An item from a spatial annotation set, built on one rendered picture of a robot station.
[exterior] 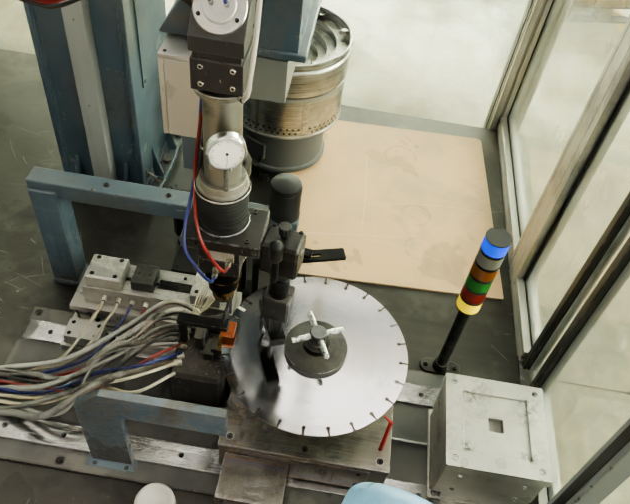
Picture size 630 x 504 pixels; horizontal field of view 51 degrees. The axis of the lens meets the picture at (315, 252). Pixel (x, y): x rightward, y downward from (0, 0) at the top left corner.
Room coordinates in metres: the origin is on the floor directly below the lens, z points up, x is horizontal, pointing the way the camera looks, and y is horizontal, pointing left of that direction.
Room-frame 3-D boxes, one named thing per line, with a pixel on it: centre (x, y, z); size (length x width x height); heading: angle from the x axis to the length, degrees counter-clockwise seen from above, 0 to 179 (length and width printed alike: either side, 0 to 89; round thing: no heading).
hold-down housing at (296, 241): (0.62, 0.05, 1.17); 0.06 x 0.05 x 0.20; 80
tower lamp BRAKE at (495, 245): (0.78, -0.30, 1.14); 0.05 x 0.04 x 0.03; 179
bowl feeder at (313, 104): (1.42, 0.14, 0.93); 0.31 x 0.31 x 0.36
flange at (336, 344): (0.65, -0.03, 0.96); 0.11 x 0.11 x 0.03
